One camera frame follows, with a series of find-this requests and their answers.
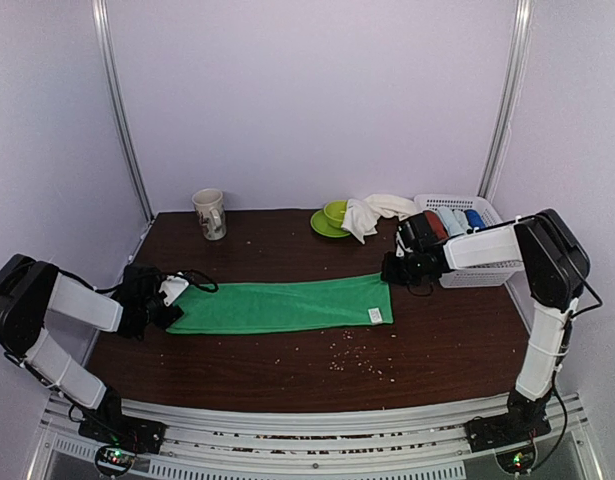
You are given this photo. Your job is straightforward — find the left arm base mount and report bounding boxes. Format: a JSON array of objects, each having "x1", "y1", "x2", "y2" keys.
[{"x1": 78, "y1": 417, "x2": 166, "y2": 454}]

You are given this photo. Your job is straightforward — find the green microfiber towel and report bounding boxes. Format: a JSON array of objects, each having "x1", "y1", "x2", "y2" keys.
[{"x1": 166, "y1": 274, "x2": 394, "y2": 335}]

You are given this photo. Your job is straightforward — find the green cup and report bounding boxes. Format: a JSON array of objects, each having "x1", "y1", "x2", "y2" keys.
[{"x1": 323, "y1": 200, "x2": 347, "y2": 229}]

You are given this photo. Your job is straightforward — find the right aluminium frame post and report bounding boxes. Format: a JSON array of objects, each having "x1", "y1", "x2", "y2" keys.
[{"x1": 477, "y1": 0, "x2": 534, "y2": 202}]

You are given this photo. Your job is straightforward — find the rolled light blue towel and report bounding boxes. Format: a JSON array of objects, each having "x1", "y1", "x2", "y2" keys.
[{"x1": 437, "y1": 206, "x2": 468, "y2": 237}]

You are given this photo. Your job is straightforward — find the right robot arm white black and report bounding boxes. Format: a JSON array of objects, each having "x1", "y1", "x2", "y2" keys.
[{"x1": 381, "y1": 209, "x2": 590, "y2": 442}]

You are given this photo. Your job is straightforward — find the left aluminium frame post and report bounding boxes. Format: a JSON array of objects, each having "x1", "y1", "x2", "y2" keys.
[{"x1": 91, "y1": 0, "x2": 155, "y2": 224}]

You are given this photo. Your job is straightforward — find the white plastic basket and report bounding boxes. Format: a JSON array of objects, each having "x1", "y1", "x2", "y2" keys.
[{"x1": 414, "y1": 194, "x2": 524, "y2": 289}]

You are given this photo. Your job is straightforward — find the rolled dark blue towel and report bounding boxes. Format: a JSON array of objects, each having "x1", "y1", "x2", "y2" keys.
[{"x1": 464, "y1": 209, "x2": 486, "y2": 231}]

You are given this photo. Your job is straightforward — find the aluminium frame post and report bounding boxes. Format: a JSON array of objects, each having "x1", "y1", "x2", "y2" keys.
[
  {"x1": 91, "y1": 0, "x2": 155, "y2": 224},
  {"x1": 477, "y1": 0, "x2": 534, "y2": 202}
]

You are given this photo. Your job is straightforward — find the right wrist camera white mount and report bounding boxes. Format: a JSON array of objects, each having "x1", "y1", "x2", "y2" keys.
[{"x1": 395, "y1": 231, "x2": 410, "y2": 257}]

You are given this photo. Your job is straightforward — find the white cream towel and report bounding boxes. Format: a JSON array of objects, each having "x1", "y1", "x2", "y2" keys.
[{"x1": 342, "y1": 194, "x2": 422, "y2": 244}]

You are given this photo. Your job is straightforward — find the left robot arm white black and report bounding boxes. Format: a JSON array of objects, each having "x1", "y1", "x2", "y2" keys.
[{"x1": 0, "y1": 254, "x2": 191, "y2": 444}]

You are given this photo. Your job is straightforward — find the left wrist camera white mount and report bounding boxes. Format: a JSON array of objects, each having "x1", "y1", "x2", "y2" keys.
[{"x1": 158, "y1": 272, "x2": 190, "y2": 307}]

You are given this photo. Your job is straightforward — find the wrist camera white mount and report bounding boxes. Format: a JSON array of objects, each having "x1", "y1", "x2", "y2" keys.
[
  {"x1": 158, "y1": 272, "x2": 190, "y2": 307},
  {"x1": 395, "y1": 231, "x2": 410, "y2": 257}
]

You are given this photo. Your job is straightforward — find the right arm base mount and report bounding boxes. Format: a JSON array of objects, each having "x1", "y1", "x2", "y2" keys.
[{"x1": 464, "y1": 414, "x2": 551, "y2": 453}]

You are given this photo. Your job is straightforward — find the aluminium front rail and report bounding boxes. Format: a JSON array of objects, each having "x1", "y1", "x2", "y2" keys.
[{"x1": 23, "y1": 394, "x2": 604, "y2": 479}]

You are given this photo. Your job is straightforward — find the green saucer plate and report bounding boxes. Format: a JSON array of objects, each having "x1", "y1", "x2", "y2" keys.
[{"x1": 310, "y1": 210, "x2": 350, "y2": 239}]

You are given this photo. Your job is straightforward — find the patterned ceramic mug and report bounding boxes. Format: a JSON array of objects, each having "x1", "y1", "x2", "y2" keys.
[{"x1": 192, "y1": 188, "x2": 227, "y2": 241}]

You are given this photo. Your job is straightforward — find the rolled red towel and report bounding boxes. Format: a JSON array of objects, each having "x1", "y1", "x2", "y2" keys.
[{"x1": 423, "y1": 210, "x2": 449, "y2": 241}]

